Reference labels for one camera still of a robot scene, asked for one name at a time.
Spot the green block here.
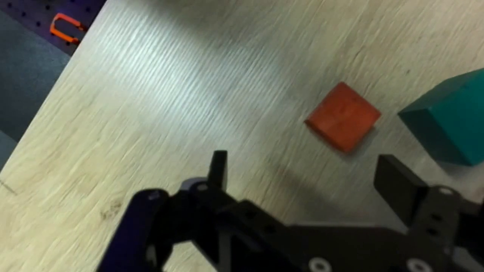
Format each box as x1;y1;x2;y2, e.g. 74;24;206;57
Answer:
396;68;484;167

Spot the orange clip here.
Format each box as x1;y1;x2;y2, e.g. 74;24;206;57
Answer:
49;12;86;45

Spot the orange block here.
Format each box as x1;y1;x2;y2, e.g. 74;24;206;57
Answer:
304;81;383;155

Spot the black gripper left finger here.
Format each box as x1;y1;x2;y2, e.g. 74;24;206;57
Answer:
95;149;254;272

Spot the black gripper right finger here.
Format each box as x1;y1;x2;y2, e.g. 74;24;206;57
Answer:
374;154;484;254

